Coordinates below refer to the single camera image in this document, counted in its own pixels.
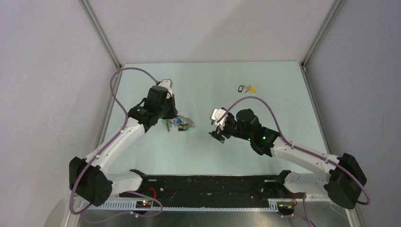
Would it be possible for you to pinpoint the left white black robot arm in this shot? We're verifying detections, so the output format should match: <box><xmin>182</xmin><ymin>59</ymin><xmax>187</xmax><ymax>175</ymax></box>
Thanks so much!
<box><xmin>69</xmin><ymin>84</ymin><xmax>178</xmax><ymax>206</ymax></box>

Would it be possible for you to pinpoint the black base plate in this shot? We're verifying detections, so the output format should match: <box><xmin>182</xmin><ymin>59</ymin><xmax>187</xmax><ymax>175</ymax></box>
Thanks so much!
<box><xmin>137</xmin><ymin>174</ymin><xmax>303</xmax><ymax>206</ymax></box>

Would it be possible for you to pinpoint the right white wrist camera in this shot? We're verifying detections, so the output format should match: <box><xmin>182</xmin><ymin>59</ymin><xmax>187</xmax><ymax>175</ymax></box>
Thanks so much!
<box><xmin>210</xmin><ymin>109</ymin><xmax>228</xmax><ymax>130</ymax></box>

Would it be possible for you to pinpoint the large metal keyring with clips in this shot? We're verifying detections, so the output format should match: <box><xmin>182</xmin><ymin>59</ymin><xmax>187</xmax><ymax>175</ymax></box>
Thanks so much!
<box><xmin>164</xmin><ymin>115</ymin><xmax>195</xmax><ymax>132</ymax></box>

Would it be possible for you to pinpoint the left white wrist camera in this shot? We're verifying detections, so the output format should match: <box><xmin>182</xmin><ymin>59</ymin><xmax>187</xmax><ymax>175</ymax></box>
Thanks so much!
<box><xmin>157</xmin><ymin>79</ymin><xmax>173</xmax><ymax>95</ymax></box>

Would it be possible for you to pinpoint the right aluminium frame post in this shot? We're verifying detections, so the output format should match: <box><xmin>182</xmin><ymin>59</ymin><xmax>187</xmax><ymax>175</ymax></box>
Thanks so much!
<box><xmin>301</xmin><ymin>0</ymin><xmax>345</xmax><ymax>69</ymax></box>

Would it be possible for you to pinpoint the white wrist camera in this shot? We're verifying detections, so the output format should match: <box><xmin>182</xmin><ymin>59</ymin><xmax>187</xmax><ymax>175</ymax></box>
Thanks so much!
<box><xmin>210</xmin><ymin>109</ymin><xmax>228</xmax><ymax>130</ymax></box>
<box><xmin>157</xmin><ymin>79</ymin><xmax>173</xmax><ymax>95</ymax></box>

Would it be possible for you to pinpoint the left aluminium frame post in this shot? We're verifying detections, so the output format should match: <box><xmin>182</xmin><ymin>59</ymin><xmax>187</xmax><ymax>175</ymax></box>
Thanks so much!
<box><xmin>79</xmin><ymin>0</ymin><xmax>122</xmax><ymax>69</ymax></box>

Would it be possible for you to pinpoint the grey slotted cable duct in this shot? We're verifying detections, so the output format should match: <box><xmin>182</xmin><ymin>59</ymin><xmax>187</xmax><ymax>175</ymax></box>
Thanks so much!
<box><xmin>88</xmin><ymin>200</ymin><xmax>279</xmax><ymax>212</ymax></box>

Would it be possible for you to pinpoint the aluminium frame post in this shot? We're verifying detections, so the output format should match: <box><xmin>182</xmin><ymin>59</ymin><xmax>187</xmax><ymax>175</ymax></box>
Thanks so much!
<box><xmin>301</xmin><ymin>0</ymin><xmax>345</xmax><ymax>69</ymax></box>
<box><xmin>79</xmin><ymin>0</ymin><xmax>122</xmax><ymax>69</ymax></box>

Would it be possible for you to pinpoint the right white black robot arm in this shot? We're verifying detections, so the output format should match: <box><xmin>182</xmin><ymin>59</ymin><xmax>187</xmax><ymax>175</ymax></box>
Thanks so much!
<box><xmin>210</xmin><ymin>109</ymin><xmax>367</xmax><ymax>210</ymax></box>

